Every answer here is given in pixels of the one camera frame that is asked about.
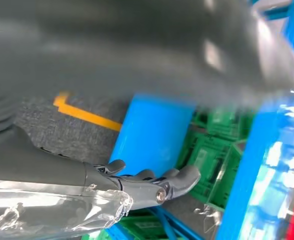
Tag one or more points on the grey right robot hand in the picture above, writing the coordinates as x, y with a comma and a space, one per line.
37, 172

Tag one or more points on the blue metal shelf rack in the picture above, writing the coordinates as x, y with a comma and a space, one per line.
151, 132

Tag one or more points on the green plastic crate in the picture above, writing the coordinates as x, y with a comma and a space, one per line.
212, 159

